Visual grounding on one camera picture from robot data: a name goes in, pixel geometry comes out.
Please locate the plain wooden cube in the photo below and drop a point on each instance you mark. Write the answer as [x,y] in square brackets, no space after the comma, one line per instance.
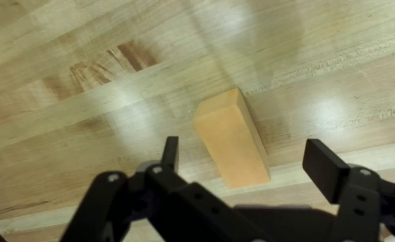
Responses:
[231,138]

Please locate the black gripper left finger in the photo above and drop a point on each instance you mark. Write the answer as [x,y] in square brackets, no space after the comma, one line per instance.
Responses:
[117,196]

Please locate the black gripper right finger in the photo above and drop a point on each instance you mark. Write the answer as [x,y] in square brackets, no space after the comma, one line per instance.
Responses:
[332,172]

